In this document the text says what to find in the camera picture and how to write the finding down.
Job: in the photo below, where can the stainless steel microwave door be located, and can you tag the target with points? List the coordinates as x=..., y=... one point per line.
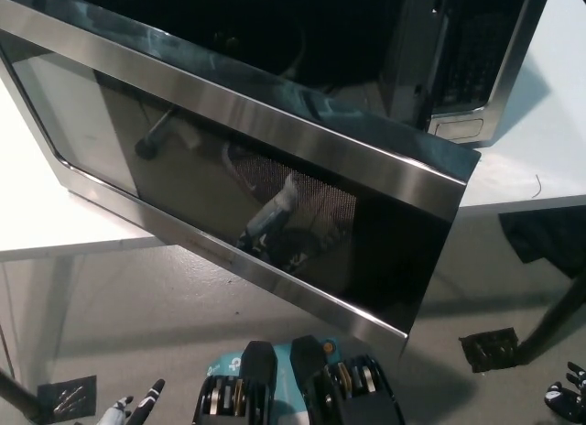
x=274, y=136

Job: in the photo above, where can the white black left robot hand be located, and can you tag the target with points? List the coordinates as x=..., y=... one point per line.
x=137, y=409

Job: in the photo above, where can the black floor tape patch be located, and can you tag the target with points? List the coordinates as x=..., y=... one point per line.
x=490, y=349
x=66, y=397

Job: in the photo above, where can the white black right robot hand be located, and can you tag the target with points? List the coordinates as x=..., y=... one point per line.
x=561, y=409

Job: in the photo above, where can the black table leg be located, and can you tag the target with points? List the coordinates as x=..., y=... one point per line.
x=20, y=395
x=556, y=317

